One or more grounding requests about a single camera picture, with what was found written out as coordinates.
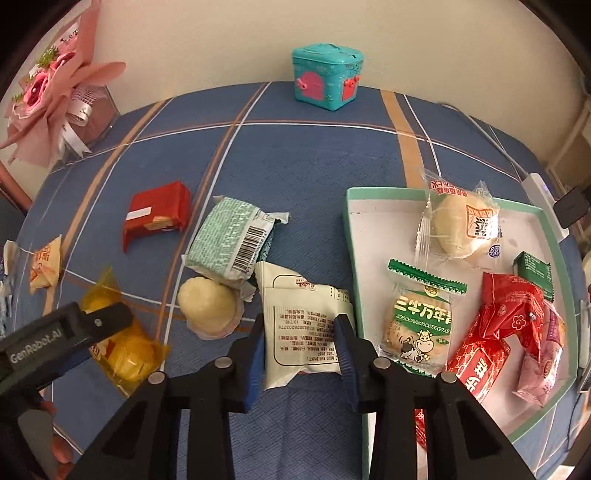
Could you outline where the person's hand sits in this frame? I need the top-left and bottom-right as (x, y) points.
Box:
(51, 433), (74, 480)

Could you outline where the dark green snack packet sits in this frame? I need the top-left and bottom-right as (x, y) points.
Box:
(513, 251), (555, 302)

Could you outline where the red nice snack packet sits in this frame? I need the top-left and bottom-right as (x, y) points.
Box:
(478, 273), (544, 361)

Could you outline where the cream white snack packet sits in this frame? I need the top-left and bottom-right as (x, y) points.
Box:
(254, 261), (355, 390)

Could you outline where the green white biscuit packet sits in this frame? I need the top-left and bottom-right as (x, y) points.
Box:
(380, 259), (468, 377)

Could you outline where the pink swiss roll packet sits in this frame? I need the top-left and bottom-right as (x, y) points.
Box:
(514, 300), (566, 407)

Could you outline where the small red box snack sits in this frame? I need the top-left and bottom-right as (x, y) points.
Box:
(122, 181), (190, 252)

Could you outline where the green rimmed white tray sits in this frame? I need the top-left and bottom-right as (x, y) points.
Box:
(344, 186), (581, 480)

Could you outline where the pink flower bouquet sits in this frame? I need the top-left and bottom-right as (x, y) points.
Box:
(1, 1), (126, 167)

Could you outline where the yellow cake packet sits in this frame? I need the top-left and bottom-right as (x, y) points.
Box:
(80, 267), (170, 398)

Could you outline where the orange cream snack packet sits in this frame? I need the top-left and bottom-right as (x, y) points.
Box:
(29, 235), (62, 294)

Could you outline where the unwrapped round white pastry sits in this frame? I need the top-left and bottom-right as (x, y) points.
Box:
(177, 277), (243, 340)

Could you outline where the mint green snack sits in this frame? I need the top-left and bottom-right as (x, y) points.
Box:
(183, 196), (290, 302)

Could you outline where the grey power strip cord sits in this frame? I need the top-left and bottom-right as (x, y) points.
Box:
(438, 102), (530, 179)

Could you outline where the blue plaid tablecloth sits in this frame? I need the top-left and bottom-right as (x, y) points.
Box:
(8, 81), (588, 480)

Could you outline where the long red snack packet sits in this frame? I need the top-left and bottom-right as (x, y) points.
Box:
(413, 317), (513, 451)

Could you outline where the clear white bun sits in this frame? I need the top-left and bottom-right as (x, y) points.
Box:
(414, 170), (503, 271)

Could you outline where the teal toy house box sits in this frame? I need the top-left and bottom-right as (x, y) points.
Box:
(291, 43), (365, 111)

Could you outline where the black charger adapter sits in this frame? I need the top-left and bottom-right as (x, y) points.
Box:
(553, 187), (590, 229)

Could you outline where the white power strip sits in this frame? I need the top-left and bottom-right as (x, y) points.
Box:
(521, 173), (570, 243)

